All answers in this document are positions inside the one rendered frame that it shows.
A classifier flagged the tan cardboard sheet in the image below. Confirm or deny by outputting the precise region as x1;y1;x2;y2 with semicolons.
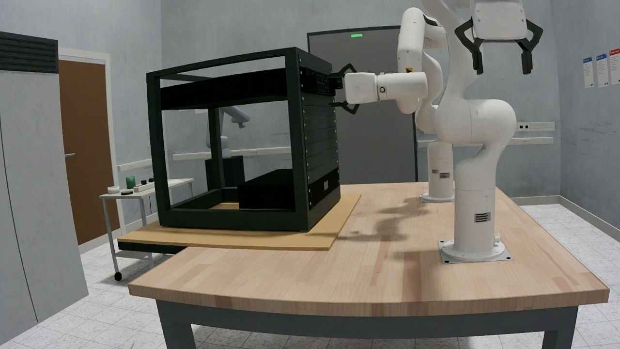
117;193;362;251

